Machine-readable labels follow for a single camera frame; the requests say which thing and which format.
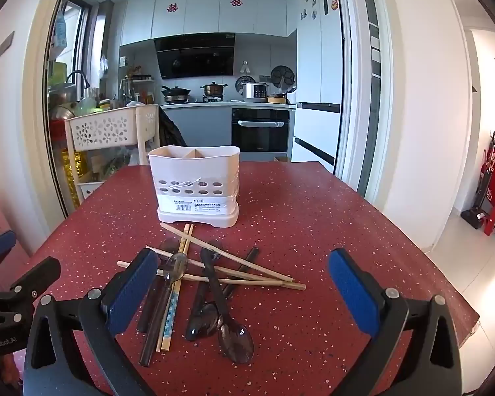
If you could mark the black built-in oven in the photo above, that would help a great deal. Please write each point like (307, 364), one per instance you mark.
(260, 136)

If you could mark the silver rice cooker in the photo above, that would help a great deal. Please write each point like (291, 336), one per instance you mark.
(255, 90)

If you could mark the upright vacuum cleaner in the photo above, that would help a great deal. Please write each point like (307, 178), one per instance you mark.
(478, 206)

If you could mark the white spice rack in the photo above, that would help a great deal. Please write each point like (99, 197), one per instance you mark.
(142, 86)

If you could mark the small cardboard box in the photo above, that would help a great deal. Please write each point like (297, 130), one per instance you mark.
(281, 159)

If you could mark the black cloth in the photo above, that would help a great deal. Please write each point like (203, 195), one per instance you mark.
(171, 128)

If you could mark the steel cooking pot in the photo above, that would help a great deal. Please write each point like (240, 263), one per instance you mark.
(213, 90)

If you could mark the wooden tray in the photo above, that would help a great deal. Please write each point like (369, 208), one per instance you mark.
(277, 99)

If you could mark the dark translucent plastic spoon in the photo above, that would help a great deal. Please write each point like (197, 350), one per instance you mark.
(198, 297)
(177, 265)
(148, 301)
(204, 319)
(236, 344)

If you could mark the white plastic utensil holder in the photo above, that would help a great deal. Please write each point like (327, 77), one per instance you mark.
(198, 210)

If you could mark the beige plastic basket cart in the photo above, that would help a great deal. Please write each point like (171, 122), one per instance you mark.
(103, 130)

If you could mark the dark kitchen faucet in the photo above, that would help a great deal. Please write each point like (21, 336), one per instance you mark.
(77, 72)

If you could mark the gas stove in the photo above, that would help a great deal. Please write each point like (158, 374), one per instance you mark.
(212, 99)

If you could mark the white refrigerator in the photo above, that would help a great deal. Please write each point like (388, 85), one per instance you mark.
(313, 70)

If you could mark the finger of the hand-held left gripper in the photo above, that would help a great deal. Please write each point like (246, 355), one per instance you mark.
(0, 243)
(37, 272)

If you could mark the gold foil bag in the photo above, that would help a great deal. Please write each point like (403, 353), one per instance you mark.
(76, 165)

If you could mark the white wall cabinets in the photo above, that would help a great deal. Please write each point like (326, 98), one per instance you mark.
(202, 8)

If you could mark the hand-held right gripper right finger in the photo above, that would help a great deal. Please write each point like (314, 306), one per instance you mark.
(354, 293)

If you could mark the grey base cabinets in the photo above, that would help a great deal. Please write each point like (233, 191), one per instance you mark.
(206, 128)

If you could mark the black range hood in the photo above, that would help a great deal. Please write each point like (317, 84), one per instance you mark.
(194, 55)

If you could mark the hanging plastic bag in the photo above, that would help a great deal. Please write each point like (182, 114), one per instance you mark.
(103, 66)

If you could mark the round orange fridge magnet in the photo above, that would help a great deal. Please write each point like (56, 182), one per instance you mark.
(334, 4)

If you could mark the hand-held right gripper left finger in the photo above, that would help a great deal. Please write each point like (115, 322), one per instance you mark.
(134, 293)

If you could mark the large round hanging rack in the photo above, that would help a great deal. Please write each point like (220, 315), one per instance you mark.
(282, 75)

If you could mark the small round hanging rack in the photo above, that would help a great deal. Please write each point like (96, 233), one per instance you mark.
(245, 82)

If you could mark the black wok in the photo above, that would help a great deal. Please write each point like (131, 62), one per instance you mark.
(176, 93)

